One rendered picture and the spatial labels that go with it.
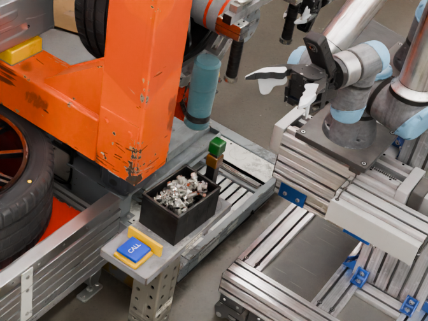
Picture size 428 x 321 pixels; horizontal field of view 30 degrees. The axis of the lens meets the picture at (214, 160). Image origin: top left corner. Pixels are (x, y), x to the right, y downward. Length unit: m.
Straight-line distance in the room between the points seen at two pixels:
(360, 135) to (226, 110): 1.52
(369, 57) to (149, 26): 0.60
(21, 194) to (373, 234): 1.00
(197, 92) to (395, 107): 0.78
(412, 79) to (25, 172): 1.15
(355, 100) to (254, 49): 2.35
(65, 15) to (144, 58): 2.08
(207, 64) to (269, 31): 1.80
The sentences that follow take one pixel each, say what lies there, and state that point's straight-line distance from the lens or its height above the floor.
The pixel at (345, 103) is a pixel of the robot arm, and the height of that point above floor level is 1.12.
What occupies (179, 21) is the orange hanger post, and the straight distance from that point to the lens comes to 2.15.
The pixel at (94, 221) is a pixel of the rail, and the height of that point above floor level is 0.37.
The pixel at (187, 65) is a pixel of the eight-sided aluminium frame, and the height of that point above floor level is 0.62.
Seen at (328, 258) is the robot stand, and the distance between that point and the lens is 2.77.
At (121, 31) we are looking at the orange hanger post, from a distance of 2.15.
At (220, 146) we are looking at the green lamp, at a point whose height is 0.66.
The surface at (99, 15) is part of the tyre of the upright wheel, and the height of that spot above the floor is 0.85.
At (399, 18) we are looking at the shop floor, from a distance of 4.84.
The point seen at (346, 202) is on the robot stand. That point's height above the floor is 0.73.
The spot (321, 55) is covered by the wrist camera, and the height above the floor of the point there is 1.28.
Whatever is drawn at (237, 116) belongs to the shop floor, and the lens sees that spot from 3.64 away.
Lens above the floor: 2.11
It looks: 39 degrees down
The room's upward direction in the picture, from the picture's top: 12 degrees clockwise
